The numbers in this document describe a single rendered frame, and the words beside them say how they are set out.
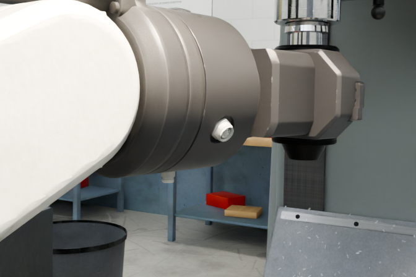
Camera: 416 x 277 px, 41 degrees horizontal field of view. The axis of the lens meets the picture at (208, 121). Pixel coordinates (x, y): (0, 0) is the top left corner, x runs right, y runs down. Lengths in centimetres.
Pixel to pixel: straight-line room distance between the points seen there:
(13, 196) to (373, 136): 63
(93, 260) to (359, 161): 159
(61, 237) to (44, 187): 246
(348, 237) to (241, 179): 433
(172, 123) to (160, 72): 2
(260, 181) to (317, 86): 469
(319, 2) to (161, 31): 16
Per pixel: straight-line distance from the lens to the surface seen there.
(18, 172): 19
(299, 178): 80
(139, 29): 25
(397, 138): 77
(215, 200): 482
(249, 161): 504
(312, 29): 39
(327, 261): 78
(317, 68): 34
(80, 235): 265
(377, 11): 39
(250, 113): 29
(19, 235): 64
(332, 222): 79
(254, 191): 506
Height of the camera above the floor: 123
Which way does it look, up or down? 3 degrees down
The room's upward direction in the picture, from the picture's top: 1 degrees clockwise
